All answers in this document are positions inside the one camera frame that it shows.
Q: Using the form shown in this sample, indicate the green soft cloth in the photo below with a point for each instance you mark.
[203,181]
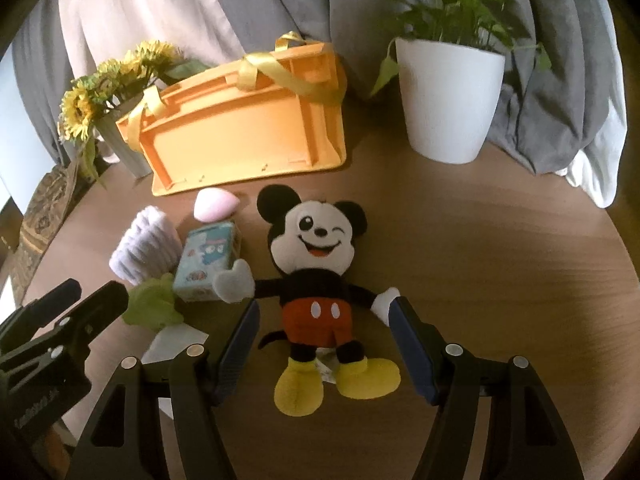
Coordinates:
[150,305]

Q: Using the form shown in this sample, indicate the patterned woven mat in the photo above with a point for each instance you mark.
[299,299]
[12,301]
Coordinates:
[42,220]

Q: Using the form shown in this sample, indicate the green leafy houseplant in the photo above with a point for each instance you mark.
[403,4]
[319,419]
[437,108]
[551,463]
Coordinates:
[450,7]

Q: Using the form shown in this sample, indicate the short yellow ribbon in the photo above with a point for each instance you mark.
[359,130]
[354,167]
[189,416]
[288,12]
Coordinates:
[136,120]

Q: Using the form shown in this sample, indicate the white paper sheet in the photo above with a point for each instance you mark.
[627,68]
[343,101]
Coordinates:
[172,345]

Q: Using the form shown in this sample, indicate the long yellow ribbon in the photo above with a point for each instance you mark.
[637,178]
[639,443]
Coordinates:
[287,77]

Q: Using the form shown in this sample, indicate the beige cloth drape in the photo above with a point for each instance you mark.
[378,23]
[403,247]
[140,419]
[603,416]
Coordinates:
[135,5]

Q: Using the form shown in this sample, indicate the cartoon mouse plush toy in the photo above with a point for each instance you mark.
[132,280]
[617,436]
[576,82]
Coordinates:
[310,285]

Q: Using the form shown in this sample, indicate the grey cloth drape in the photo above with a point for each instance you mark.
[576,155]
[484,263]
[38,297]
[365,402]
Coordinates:
[555,100]

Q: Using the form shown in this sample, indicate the pink egg-shaped sponge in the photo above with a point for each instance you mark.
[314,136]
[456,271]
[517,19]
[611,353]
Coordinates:
[215,206]

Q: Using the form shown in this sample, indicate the white ribbed cloth roll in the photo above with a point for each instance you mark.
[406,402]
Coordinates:
[145,247]

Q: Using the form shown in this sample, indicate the white plant pot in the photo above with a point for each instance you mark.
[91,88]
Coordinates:
[447,105]

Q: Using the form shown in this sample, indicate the printed tissue pack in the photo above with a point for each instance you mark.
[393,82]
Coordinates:
[205,260]

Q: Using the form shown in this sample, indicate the white ribbed vase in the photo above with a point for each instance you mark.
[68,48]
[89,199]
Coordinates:
[127,152]

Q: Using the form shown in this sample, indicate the orange plastic basket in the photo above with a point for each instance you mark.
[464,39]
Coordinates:
[240,130]

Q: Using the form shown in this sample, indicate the artificial sunflower bouquet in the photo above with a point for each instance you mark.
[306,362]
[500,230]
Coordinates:
[82,107]

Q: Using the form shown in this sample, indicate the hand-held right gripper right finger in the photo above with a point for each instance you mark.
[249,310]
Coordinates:
[411,355]

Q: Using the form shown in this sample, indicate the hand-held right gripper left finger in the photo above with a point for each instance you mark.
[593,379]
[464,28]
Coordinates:
[239,355]

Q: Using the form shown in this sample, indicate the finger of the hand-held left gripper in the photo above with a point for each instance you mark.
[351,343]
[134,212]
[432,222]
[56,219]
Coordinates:
[47,305]
[102,305]

